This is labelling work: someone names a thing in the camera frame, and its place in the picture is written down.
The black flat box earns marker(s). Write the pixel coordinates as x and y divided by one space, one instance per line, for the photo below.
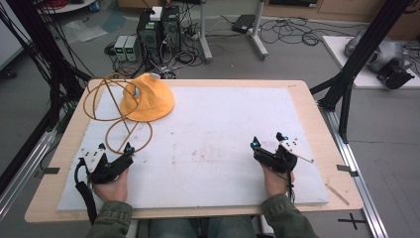
243 23

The white box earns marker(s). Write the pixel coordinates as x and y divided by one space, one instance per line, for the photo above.
156 14

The grey metal desk legs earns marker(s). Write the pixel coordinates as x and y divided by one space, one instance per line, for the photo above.
256 36

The yellow bucket hat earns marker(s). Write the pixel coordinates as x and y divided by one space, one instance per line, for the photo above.
150 102

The aluminium rail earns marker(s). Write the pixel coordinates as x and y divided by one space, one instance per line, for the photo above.
23 165
356 172

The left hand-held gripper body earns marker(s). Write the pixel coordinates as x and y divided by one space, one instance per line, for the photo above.
99 170

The person's legs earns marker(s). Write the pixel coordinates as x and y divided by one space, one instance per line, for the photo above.
201 228

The black frame post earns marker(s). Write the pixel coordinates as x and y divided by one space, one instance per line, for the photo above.
46 49
360 56

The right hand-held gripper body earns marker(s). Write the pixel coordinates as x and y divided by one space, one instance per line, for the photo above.
280 160

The thin wooden stick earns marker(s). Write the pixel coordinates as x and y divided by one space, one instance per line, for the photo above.
336 194

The person's left hand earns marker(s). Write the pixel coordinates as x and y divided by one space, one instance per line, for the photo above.
112 190

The white foam mat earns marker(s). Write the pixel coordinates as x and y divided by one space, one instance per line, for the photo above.
214 148

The grey power supply unit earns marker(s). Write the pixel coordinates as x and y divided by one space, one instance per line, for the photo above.
120 48
131 49

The black computer tower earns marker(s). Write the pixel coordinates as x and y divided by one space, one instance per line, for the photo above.
171 29
150 36

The person's right hand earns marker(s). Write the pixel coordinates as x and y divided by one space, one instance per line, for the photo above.
275 183

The white floor board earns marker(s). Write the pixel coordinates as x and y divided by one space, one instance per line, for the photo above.
363 77

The grey robot part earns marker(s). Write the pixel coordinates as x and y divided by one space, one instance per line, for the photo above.
383 56

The black table bracket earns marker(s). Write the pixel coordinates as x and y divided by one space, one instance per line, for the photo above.
346 169
49 171

